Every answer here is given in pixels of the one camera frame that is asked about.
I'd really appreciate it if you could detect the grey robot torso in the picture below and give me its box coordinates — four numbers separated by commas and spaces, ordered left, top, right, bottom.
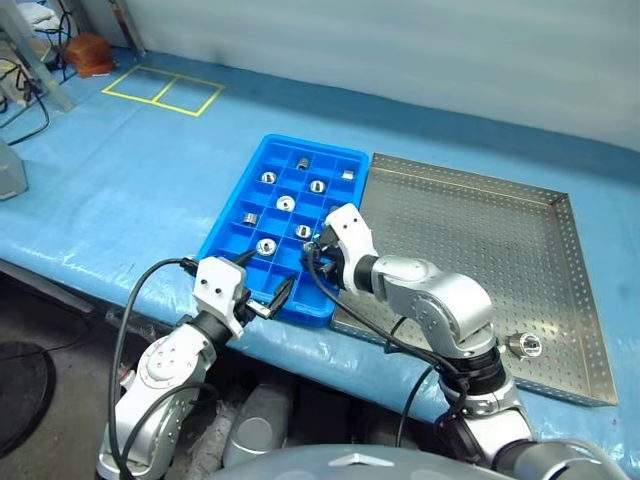
209, 438, 631, 480

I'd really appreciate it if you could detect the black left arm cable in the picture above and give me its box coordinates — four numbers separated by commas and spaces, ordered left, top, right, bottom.
107, 257, 201, 480

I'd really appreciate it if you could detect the grey rounded housing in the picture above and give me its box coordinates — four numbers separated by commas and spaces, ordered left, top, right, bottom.
222, 384, 294, 469

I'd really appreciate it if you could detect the blue compartment tray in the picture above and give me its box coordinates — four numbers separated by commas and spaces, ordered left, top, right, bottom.
197, 133, 371, 330

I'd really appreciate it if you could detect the perforated steel tray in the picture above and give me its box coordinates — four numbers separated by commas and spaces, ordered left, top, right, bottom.
329, 152, 620, 407

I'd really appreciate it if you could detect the black loose cable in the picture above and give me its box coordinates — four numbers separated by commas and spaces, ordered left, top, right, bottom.
0, 59, 51, 146

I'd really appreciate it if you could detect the black round base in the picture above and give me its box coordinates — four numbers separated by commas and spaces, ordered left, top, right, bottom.
0, 339, 56, 459

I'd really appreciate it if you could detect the white crumpled cloth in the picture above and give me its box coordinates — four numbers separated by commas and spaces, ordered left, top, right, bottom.
19, 4, 59, 31

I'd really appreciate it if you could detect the grey machine base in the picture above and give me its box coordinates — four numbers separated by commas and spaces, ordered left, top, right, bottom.
0, 138, 29, 201

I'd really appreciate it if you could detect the brown object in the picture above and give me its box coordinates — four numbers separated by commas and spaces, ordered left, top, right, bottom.
64, 32, 115, 79

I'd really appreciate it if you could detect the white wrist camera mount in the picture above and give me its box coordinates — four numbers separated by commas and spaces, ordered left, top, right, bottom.
323, 203, 377, 292
192, 255, 251, 339

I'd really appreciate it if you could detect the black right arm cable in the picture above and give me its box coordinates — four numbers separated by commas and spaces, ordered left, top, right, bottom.
302, 247, 464, 446

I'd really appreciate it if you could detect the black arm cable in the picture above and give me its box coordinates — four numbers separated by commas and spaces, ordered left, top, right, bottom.
107, 257, 201, 480
302, 247, 464, 446

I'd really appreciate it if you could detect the aluminium frame post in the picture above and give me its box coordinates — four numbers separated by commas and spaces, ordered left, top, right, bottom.
117, 0, 147, 57
0, 0, 76, 111

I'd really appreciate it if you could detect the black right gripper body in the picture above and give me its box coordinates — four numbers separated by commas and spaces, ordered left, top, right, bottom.
319, 226, 348, 289

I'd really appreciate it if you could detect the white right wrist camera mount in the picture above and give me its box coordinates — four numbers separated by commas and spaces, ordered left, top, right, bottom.
323, 203, 377, 292

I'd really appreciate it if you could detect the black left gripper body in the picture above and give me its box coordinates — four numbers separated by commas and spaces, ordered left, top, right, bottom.
238, 291, 274, 327

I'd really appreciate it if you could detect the blue plastic table cover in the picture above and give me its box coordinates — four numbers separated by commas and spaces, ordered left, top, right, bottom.
0, 47, 640, 466

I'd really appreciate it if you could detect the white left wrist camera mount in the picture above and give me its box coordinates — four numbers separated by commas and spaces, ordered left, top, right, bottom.
192, 255, 251, 339

